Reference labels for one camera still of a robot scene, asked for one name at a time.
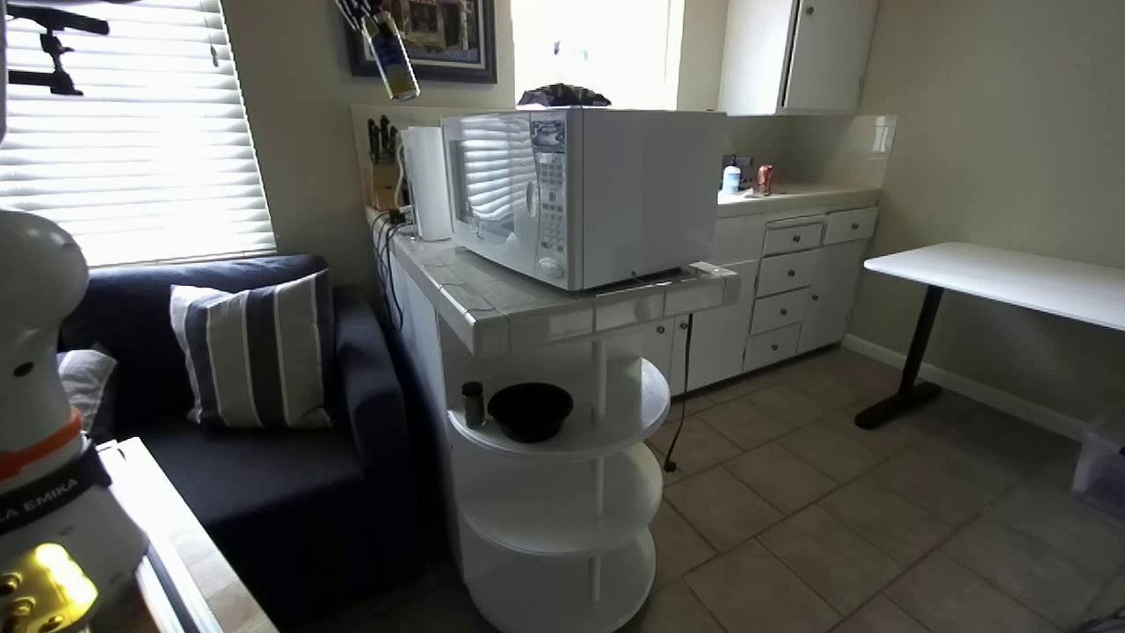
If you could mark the white microwave oven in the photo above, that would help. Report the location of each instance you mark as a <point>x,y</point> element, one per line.
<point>611,194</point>

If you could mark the white wall cabinet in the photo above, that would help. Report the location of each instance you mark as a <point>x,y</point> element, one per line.
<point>811,55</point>

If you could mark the striped blue white pillow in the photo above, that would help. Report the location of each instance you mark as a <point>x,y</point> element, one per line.
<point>251,354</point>

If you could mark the white paper towel roll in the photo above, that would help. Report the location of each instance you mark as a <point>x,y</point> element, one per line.
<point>427,180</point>

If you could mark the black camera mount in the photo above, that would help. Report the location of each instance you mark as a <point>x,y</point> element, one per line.
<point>54,46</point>

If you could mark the robot base indicator light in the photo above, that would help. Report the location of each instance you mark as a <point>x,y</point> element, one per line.
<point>46,592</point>

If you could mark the light blue bottle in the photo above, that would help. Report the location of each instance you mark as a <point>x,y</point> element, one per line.
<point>731,180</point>

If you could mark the black object on microwave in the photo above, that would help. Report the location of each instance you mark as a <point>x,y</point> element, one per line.
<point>565,94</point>

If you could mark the white desk with black leg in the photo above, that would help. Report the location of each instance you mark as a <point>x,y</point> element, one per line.
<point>1008,275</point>

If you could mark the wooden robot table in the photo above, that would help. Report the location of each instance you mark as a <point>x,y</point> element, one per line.
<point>176,539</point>

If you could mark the navy blue sofa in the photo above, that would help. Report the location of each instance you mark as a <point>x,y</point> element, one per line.
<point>293,494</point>

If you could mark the white kitchen drawer cabinet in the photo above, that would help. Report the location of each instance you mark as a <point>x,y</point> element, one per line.
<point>795,310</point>

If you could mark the tiled counter with round shelves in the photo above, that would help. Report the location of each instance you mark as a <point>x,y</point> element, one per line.
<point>504,300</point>

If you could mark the white wall outlet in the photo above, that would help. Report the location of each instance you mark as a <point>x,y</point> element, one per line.
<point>885,134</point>

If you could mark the black bowl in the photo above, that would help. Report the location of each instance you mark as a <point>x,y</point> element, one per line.
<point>529,409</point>

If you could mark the red can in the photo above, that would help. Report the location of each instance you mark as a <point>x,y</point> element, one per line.
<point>763,175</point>

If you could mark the small dark cup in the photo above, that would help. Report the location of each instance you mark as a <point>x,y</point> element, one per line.
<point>474,404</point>

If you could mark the wooden knife block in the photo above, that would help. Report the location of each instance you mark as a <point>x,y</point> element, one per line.
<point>383,168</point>

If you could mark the yellow and blue can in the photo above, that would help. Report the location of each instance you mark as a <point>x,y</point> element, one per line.
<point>394,58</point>

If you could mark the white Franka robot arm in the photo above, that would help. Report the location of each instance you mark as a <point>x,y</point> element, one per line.
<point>35,354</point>

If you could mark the plain grey cushion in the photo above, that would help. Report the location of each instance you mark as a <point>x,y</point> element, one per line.
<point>88,388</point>

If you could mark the large dark framed picture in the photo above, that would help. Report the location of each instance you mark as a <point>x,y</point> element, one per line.
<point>451,41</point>

